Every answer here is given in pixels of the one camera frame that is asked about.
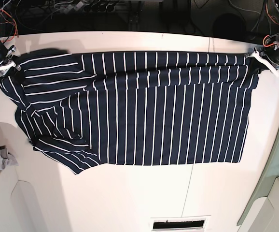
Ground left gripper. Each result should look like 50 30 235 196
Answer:
244 35 279 77

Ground navy white striped t-shirt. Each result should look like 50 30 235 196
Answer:
0 51 259 174

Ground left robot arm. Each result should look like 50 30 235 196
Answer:
245 0 279 77

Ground black power strip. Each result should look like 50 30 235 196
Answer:
84 0 119 13

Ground white cables in background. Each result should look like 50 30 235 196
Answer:
227 0 268 37

